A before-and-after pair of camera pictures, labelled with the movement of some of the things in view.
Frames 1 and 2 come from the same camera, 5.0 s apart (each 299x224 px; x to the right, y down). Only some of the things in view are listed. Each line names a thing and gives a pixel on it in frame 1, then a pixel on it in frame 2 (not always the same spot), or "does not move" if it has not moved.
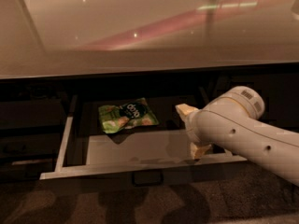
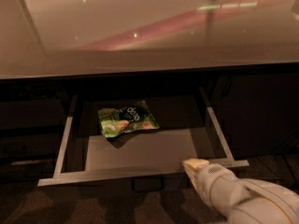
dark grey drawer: (30, 145) does not move
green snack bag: (128, 115) does not move
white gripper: (191, 127) -> (221, 182)
